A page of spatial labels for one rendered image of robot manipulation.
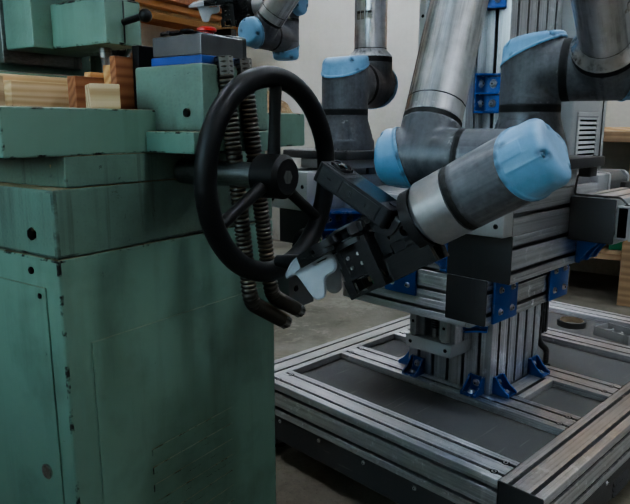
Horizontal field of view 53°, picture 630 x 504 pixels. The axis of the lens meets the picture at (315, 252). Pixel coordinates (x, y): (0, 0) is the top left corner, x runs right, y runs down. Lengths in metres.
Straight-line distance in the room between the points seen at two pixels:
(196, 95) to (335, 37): 3.74
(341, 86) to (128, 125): 0.76
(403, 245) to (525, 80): 0.64
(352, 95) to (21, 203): 0.90
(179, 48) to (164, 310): 0.38
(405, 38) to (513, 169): 3.76
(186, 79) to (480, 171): 0.44
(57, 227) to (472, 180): 0.51
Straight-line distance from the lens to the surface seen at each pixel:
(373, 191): 0.73
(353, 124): 1.56
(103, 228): 0.90
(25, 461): 1.06
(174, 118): 0.92
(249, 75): 0.81
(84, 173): 0.87
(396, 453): 1.43
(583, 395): 1.76
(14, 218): 0.93
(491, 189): 0.64
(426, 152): 0.77
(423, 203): 0.67
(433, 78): 0.81
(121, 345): 0.94
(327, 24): 4.64
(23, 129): 0.83
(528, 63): 1.28
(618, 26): 1.16
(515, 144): 0.63
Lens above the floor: 0.88
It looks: 11 degrees down
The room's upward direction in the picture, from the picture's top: straight up
